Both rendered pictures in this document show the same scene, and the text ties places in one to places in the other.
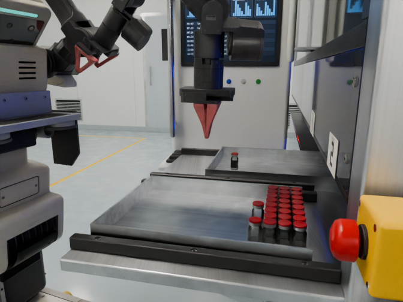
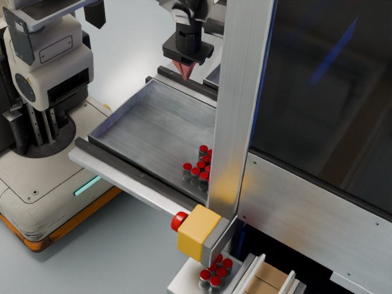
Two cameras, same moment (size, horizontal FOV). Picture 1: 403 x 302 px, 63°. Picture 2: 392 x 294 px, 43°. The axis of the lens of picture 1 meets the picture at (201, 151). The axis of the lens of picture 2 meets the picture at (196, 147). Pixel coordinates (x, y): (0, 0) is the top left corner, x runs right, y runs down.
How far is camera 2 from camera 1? 0.74 m
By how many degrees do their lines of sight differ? 37
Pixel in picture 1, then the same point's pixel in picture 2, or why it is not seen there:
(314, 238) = not seen: hidden behind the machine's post
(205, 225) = (168, 148)
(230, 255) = (160, 186)
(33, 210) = (66, 66)
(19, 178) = (55, 39)
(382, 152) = (215, 188)
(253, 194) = not seen: hidden behind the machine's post
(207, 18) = (176, 16)
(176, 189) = (170, 95)
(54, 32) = not seen: outside the picture
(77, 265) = (77, 160)
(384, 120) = (215, 176)
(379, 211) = (188, 220)
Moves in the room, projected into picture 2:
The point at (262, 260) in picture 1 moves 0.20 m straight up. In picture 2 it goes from (175, 196) to (176, 135)
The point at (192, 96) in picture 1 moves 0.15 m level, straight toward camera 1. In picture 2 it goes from (170, 55) to (144, 97)
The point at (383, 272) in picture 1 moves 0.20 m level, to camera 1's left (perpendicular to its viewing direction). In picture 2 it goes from (179, 244) to (84, 211)
